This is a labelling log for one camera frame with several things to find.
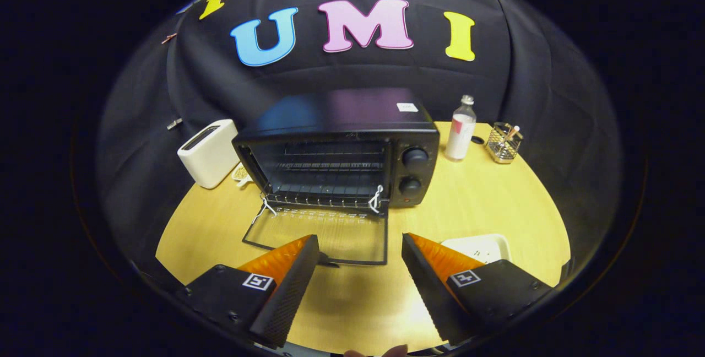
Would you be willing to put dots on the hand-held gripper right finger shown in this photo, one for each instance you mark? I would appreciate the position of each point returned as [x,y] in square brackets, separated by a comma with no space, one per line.
[427,285]

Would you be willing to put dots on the white tipped wooden stick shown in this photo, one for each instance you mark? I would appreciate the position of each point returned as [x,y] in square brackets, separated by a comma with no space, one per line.
[512,132]

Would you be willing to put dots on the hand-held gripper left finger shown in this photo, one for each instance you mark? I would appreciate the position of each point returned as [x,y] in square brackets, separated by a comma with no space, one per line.
[292,285]

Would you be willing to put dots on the black toaster oven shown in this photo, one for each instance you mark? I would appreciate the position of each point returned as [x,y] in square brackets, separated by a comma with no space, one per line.
[341,114]

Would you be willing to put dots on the cream square food plate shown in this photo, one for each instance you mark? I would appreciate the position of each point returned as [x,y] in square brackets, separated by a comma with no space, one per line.
[484,244]

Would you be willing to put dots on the white toaster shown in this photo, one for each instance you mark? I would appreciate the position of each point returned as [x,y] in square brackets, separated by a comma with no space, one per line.
[212,156]

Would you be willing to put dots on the small black round cap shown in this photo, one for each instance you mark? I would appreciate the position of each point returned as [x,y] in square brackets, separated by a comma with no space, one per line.
[477,140]

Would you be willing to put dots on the silver clip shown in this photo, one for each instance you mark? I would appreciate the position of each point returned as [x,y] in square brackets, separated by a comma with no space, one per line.
[174,123]

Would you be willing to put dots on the clear bottle with pink label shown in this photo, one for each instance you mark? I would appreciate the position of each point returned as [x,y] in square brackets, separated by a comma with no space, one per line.
[460,134]

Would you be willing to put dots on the red clip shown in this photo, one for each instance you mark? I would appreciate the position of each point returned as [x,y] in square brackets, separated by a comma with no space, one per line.
[168,38]

